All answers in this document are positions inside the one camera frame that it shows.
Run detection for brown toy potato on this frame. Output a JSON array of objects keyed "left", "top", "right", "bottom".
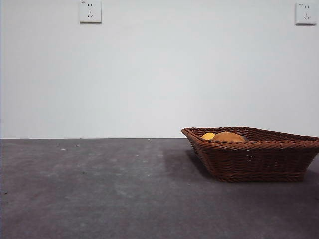
[{"left": 211, "top": 131, "right": 246, "bottom": 143}]

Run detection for brown woven wicker basket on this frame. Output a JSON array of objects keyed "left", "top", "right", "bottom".
[{"left": 181, "top": 126, "right": 319, "bottom": 183}]

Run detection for white wall socket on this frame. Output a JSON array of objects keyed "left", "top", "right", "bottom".
[
  {"left": 79, "top": 0, "right": 102, "bottom": 25},
  {"left": 295, "top": 2, "right": 314, "bottom": 25}
]

